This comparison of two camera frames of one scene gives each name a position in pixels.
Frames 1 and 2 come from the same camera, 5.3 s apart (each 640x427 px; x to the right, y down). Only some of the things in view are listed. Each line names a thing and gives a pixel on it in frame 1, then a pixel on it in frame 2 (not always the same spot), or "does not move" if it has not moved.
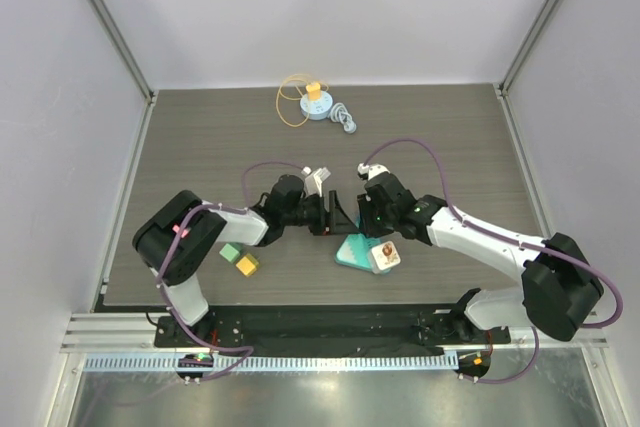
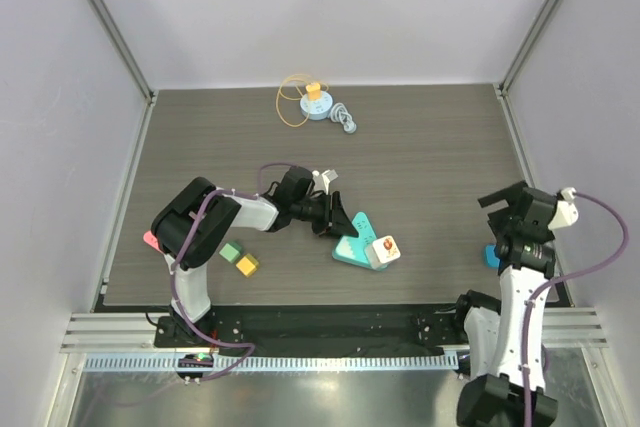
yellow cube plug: [248, 264] does not move
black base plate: [329, 326] does not move
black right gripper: [368, 217] -> [501, 195]
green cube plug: [230, 252] does not move
